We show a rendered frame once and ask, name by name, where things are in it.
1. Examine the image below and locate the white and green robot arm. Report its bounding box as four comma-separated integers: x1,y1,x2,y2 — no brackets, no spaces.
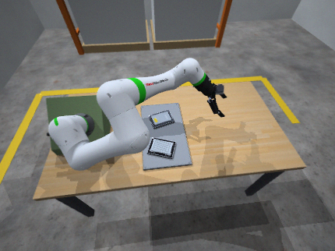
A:
47,58,211,171

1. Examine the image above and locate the clear rectangular plastic lid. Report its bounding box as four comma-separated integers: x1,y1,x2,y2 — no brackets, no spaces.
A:
151,111,171,125

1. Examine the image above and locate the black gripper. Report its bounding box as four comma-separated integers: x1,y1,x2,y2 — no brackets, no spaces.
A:
201,83,227,117

